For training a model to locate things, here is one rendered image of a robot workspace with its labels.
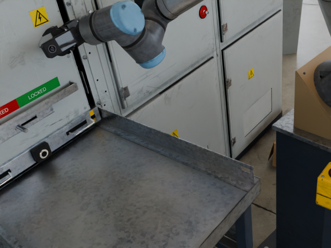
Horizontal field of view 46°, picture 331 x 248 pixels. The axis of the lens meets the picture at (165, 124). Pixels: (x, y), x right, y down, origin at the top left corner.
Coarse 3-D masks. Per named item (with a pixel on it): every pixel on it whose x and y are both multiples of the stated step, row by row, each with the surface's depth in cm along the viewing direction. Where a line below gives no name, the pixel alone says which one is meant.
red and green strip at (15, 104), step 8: (56, 80) 131; (40, 88) 127; (48, 88) 129; (24, 96) 124; (32, 96) 126; (8, 104) 120; (16, 104) 122; (24, 104) 124; (0, 112) 119; (8, 112) 121
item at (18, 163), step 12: (96, 108) 146; (72, 120) 140; (84, 120) 143; (96, 120) 147; (60, 132) 136; (72, 132) 140; (36, 144) 131; (60, 144) 138; (24, 156) 128; (0, 168) 123; (12, 168) 126; (24, 168) 129; (0, 180) 124
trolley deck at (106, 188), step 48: (96, 144) 139; (0, 192) 125; (48, 192) 121; (96, 192) 118; (144, 192) 114; (192, 192) 111; (240, 192) 108; (48, 240) 105; (96, 240) 102; (144, 240) 100; (192, 240) 97
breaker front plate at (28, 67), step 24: (24, 0) 115; (48, 0) 121; (0, 24) 112; (24, 24) 117; (48, 24) 123; (0, 48) 114; (24, 48) 119; (0, 72) 116; (24, 72) 121; (48, 72) 128; (72, 72) 135; (0, 96) 118; (48, 96) 130; (72, 96) 138; (0, 120) 120; (48, 120) 133; (0, 144) 122; (24, 144) 128
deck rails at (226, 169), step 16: (112, 112) 142; (112, 128) 145; (128, 128) 140; (144, 128) 133; (144, 144) 134; (160, 144) 131; (176, 144) 125; (192, 144) 119; (176, 160) 124; (192, 160) 122; (208, 160) 118; (224, 160) 113; (224, 176) 114; (240, 176) 111; (0, 224) 112; (0, 240) 105; (16, 240) 106
